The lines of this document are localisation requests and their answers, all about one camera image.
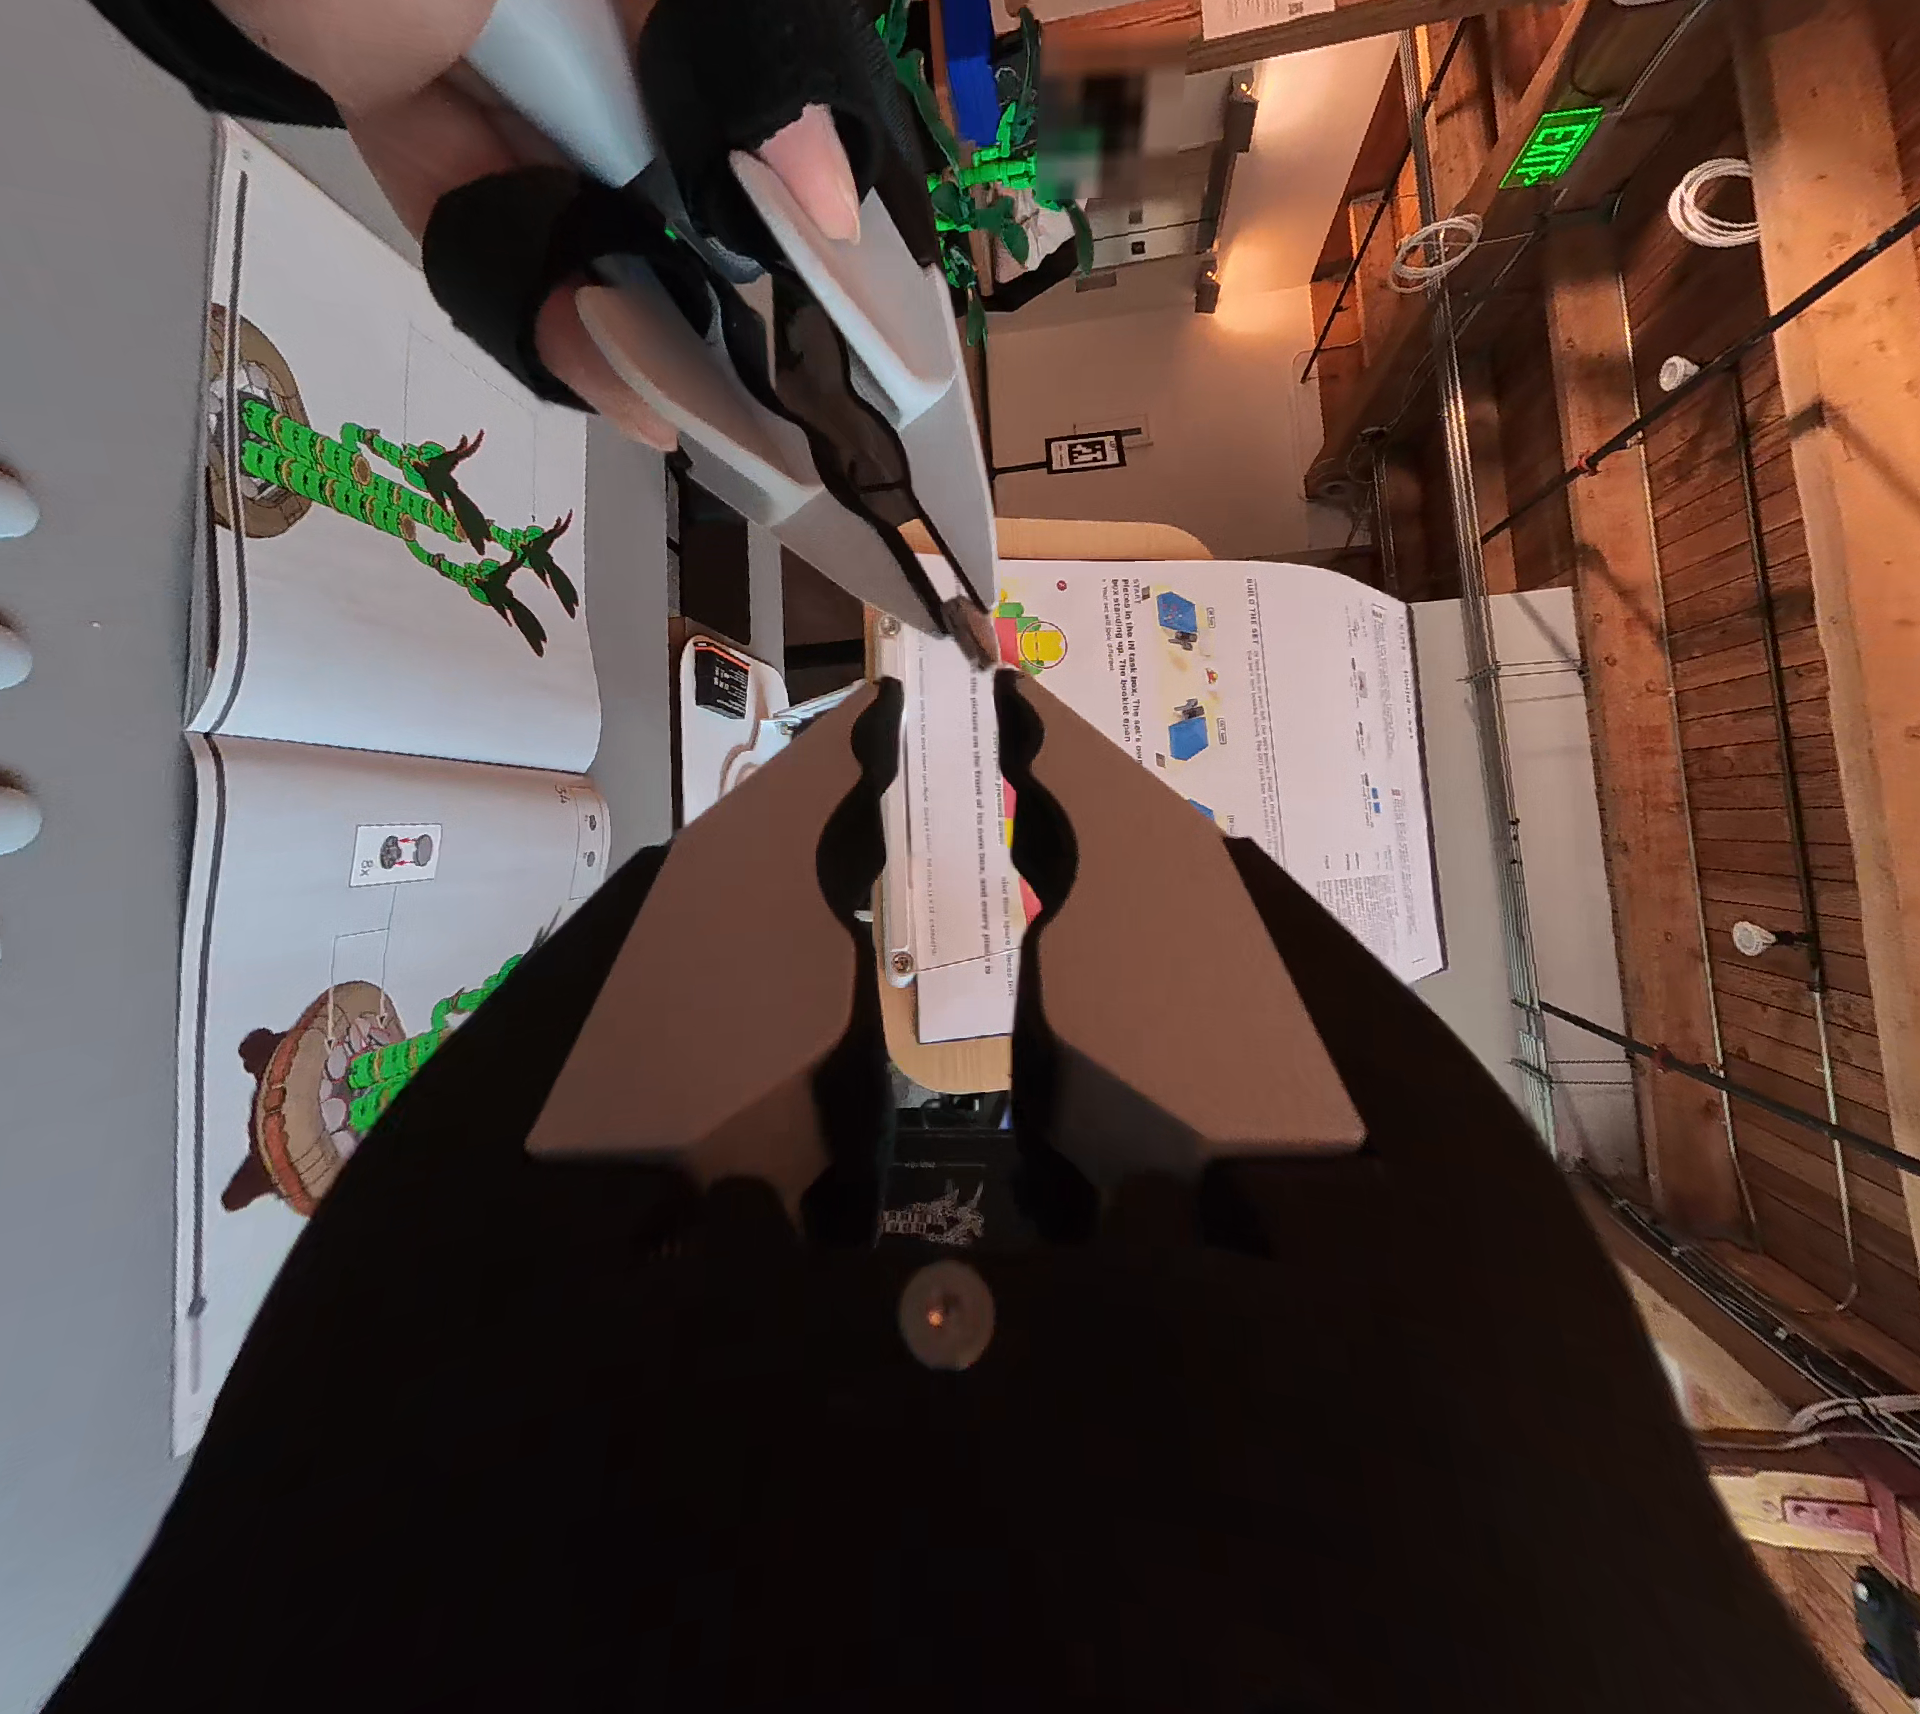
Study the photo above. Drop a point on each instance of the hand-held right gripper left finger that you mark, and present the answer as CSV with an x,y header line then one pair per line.
x,y
704,994

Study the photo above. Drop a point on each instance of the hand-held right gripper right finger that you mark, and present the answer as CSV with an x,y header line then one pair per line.
x,y
1184,994

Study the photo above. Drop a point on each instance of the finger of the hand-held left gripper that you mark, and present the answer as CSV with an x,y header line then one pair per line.
x,y
759,468
914,395

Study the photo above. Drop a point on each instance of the green lego bamboo model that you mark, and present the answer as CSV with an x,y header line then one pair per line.
x,y
998,169

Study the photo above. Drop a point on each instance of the black lego set box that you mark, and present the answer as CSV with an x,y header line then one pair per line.
x,y
931,1213

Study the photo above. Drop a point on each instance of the open lego instruction booklet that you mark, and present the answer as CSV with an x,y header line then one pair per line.
x,y
374,635

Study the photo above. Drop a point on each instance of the black framed marker sign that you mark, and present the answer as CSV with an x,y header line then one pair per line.
x,y
1083,450

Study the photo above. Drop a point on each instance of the white card black label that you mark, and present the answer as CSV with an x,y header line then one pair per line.
x,y
693,695

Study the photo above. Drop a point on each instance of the task instruction sheet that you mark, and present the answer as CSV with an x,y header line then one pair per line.
x,y
1275,724

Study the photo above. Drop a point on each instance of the blue storage bin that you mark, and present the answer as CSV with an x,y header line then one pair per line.
x,y
971,78

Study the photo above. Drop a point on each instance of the green exit sign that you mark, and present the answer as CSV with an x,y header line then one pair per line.
x,y
1553,146

